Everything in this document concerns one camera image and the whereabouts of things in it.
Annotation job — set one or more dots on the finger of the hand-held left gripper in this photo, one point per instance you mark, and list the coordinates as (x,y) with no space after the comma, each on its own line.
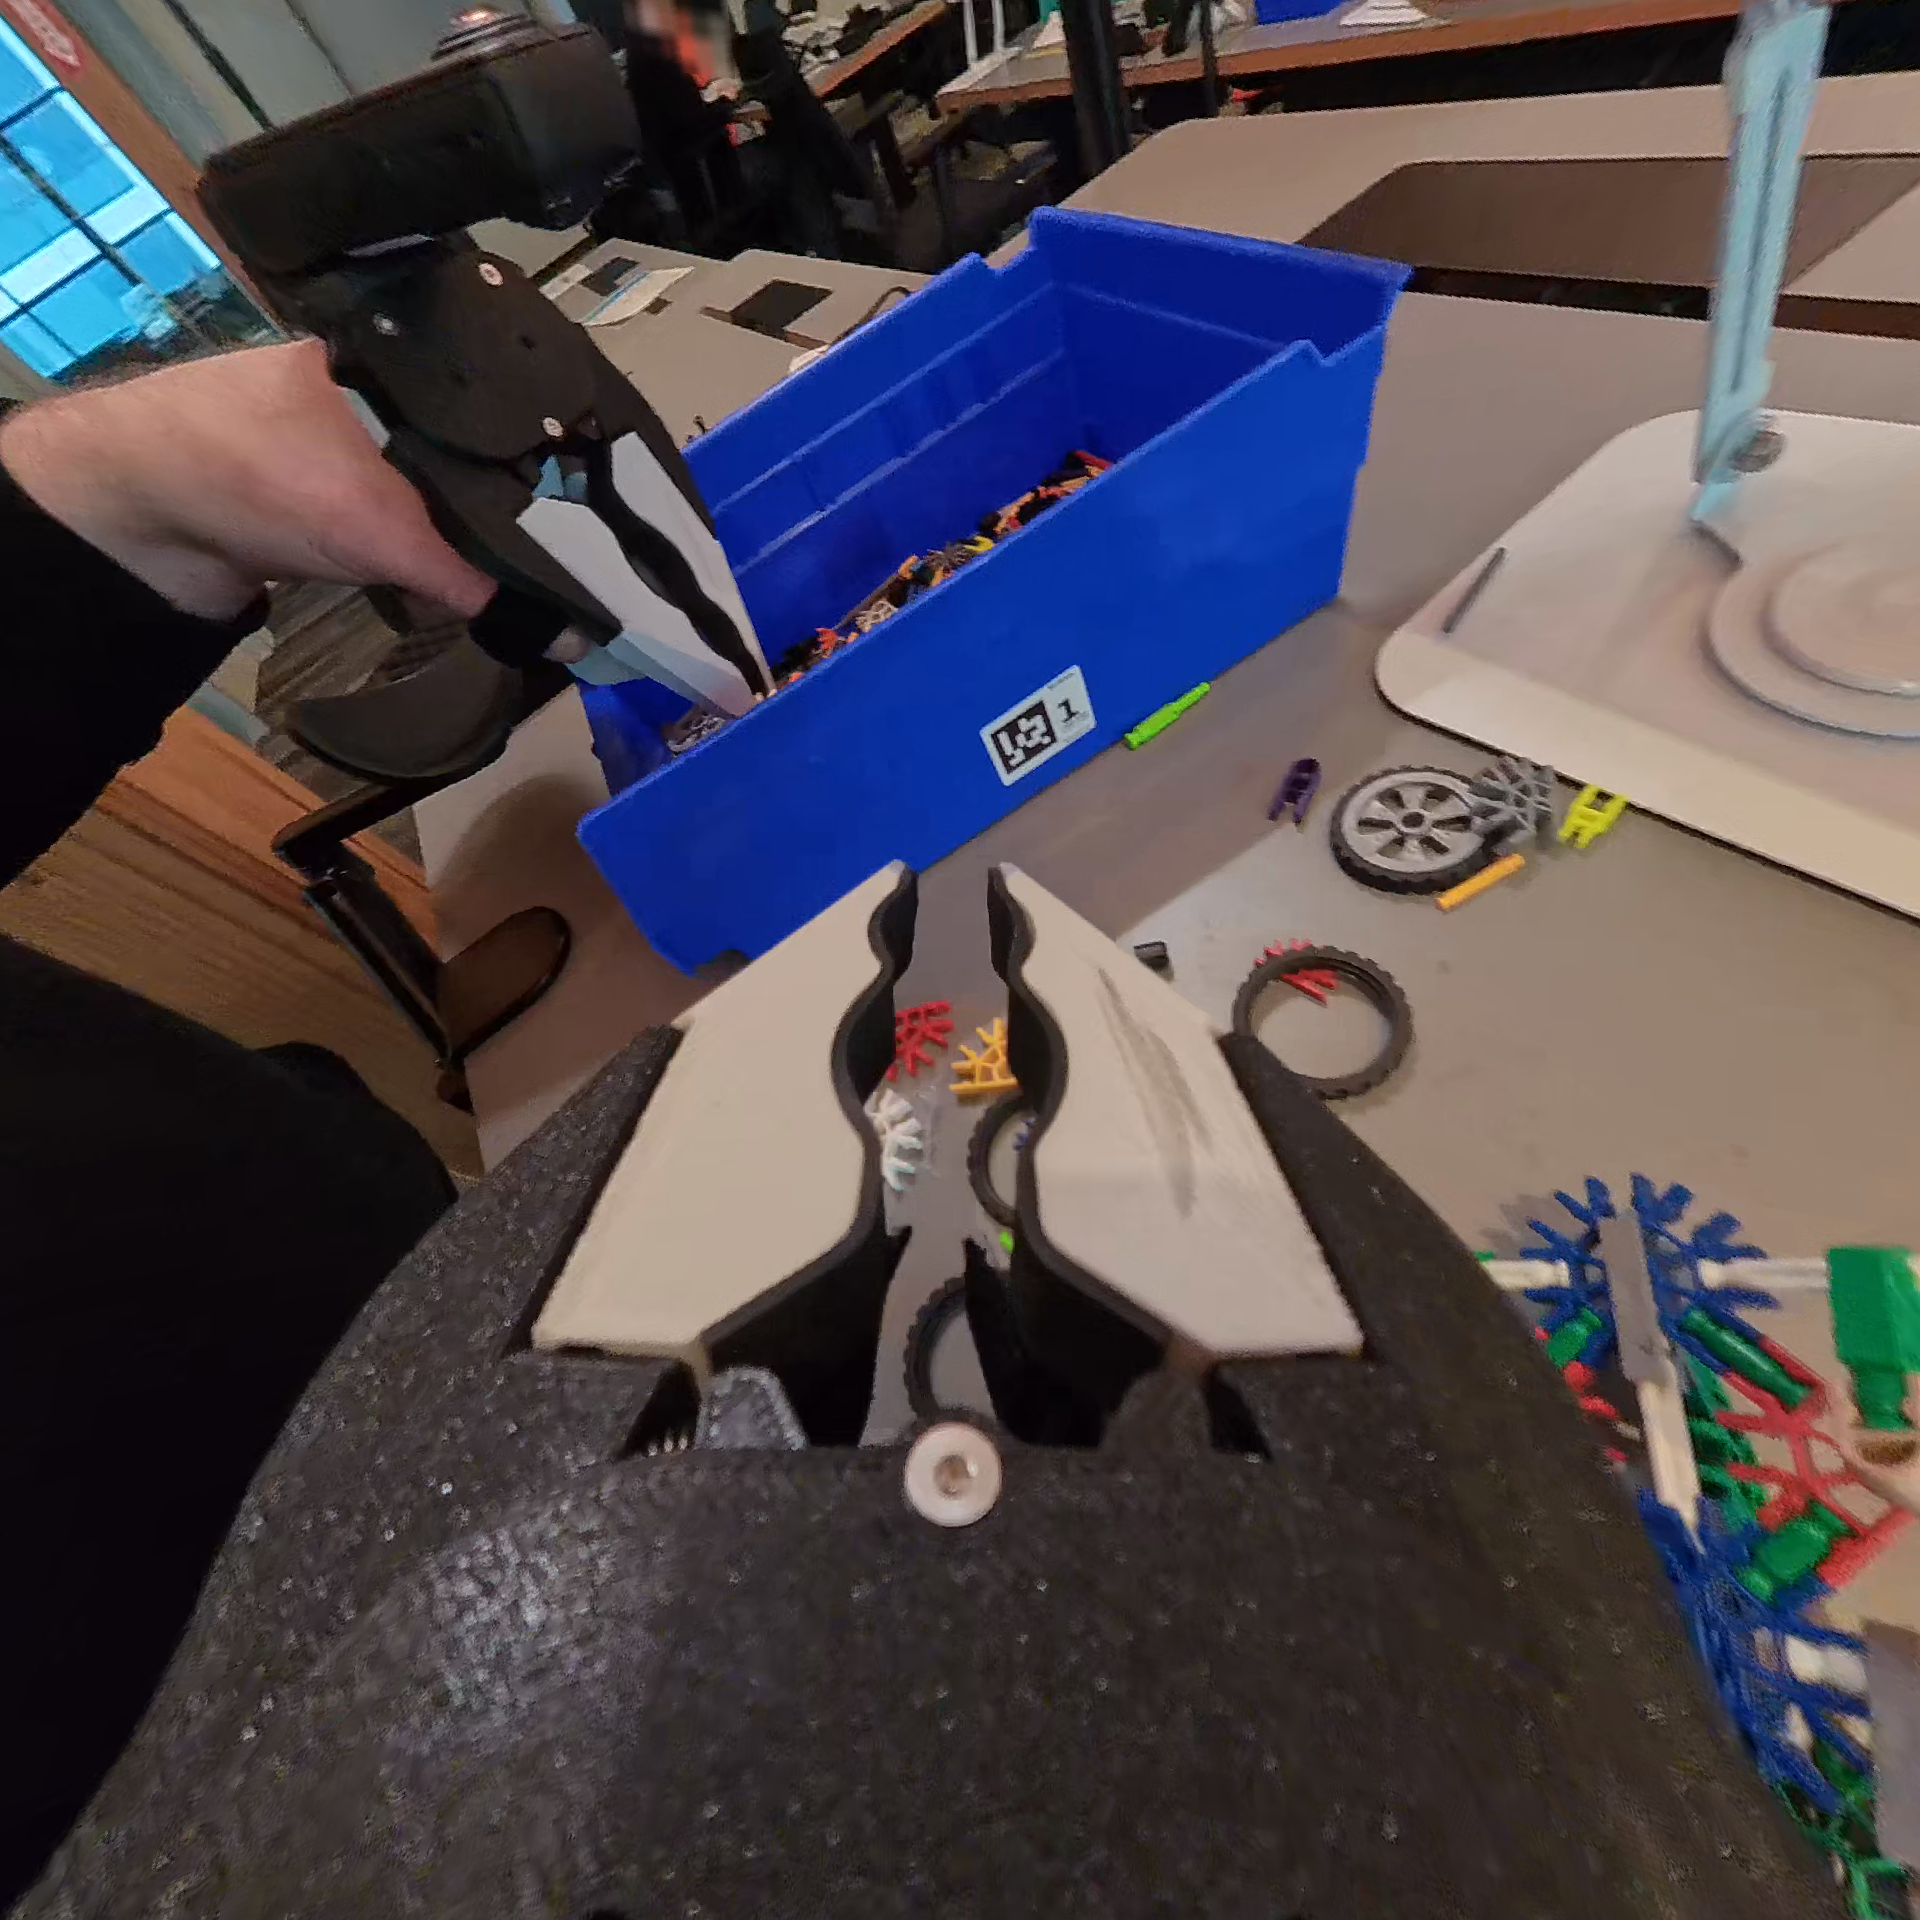
(600,578)
(668,502)

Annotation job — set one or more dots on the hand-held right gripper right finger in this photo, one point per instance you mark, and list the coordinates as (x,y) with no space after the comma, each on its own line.
(1172,1184)

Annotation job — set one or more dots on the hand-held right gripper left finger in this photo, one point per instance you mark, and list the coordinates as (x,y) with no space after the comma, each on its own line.
(721,1184)

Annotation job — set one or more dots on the pile of colourful toy pieces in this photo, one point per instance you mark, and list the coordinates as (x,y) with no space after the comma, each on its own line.
(932,578)

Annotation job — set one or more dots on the blue plastic bin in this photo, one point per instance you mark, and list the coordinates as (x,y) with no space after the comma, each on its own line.
(1201,570)

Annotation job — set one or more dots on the colourful toy model assembly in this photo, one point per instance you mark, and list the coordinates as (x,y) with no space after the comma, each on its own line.
(1756,1425)

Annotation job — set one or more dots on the person's left forearm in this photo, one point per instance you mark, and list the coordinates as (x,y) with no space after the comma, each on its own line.
(91,675)

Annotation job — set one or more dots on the person's left hand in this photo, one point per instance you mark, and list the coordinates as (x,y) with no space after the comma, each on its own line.
(225,481)

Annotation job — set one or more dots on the white snowflake toy connector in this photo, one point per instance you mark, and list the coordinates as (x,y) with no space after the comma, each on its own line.
(896,1136)

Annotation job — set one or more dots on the black toy tyre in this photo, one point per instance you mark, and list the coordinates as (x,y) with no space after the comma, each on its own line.
(983,1162)
(1396,1020)
(918,1349)

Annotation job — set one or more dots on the yellow fan toy connector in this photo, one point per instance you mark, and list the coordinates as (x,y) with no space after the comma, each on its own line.
(983,1060)

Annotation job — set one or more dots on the black flat pad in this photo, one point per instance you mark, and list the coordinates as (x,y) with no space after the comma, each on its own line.
(782,304)

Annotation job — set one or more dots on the small red toy connector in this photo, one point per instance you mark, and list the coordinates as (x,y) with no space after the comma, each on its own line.
(1299,973)

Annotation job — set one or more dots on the red fan toy connector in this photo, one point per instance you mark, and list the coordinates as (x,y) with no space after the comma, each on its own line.
(921,1036)

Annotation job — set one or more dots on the purple toy connector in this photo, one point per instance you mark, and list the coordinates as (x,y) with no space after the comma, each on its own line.
(1295,790)

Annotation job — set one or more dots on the grey toy wheel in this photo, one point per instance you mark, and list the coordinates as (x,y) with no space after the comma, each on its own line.
(1411,833)

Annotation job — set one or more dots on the yellow toy rod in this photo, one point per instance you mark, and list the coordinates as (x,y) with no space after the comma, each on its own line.
(1483,883)

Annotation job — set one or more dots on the lime green toy rod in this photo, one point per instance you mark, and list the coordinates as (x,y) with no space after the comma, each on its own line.
(1166,714)

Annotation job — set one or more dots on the grey snowflake toy connector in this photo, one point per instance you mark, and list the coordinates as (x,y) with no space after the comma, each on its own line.
(1516,796)

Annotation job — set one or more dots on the yellow toy clip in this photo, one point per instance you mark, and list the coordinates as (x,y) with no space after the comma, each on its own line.
(1589,813)

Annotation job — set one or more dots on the grey thin toy rod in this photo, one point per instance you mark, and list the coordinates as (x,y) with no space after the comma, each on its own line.
(1473,589)

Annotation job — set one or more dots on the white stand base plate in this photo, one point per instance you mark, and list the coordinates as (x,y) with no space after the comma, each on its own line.
(1575,628)

